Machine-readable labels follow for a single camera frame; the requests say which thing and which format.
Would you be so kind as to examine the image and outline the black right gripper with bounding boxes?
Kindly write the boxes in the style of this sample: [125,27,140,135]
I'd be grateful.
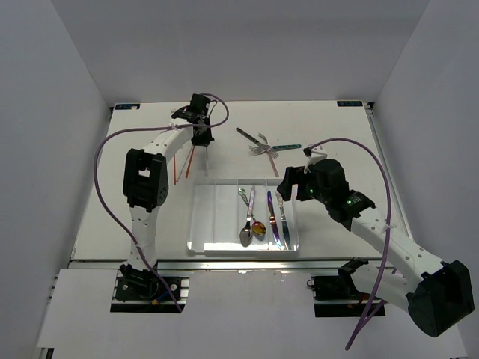
[277,166,330,205]

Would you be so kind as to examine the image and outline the ornate silver knife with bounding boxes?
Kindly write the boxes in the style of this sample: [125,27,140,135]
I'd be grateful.
[275,191,292,250]

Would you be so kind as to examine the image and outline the rainbow iridescent knife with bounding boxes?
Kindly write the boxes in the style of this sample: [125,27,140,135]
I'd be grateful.
[267,191,283,250]

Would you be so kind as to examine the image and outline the rainbow iridescent spoon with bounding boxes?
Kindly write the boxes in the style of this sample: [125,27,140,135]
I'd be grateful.
[251,221,266,237]

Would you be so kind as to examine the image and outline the pink handled spoon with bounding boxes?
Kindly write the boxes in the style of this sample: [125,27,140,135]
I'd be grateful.
[239,185,256,247]

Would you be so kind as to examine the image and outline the black handled spoon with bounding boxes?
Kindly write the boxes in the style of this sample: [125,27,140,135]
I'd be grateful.
[237,188,259,240]

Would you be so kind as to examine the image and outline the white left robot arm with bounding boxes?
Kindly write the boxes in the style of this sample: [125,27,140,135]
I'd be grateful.
[123,93,214,271]

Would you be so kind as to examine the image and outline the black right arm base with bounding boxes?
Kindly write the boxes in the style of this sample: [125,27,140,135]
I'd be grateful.
[306,258,370,318]

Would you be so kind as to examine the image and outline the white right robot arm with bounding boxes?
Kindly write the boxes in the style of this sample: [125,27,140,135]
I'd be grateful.
[278,159,475,337]

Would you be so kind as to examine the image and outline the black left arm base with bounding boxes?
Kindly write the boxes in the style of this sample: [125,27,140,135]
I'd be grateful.
[110,264,189,314]

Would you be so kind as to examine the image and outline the orange chopstick right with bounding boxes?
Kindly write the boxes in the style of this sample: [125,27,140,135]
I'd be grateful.
[185,146,195,178]

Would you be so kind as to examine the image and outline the white divided cutlery tray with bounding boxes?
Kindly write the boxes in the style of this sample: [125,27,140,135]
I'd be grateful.
[187,179,299,257]

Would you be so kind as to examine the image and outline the blue label sticker left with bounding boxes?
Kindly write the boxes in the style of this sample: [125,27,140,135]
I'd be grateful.
[115,103,141,111]

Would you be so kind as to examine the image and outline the blue label sticker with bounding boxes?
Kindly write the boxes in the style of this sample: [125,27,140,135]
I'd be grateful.
[115,103,141,111]
[336,100,363,107]

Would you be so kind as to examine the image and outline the blue label sticker right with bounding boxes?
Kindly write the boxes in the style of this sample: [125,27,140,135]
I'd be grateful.
[336,100,363,107]

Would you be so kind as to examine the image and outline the pink handled fork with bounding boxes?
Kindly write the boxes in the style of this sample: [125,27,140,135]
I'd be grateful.
[265,147,279,178]

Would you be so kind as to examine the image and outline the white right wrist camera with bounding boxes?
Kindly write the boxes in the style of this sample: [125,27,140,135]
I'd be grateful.
[303,145,328,161]

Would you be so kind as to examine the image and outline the black handled fork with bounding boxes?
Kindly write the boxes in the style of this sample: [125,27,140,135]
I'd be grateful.
[236,127,269,149]

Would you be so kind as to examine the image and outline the green handled fork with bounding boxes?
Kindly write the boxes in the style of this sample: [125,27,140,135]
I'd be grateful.
[248,144,302,156]

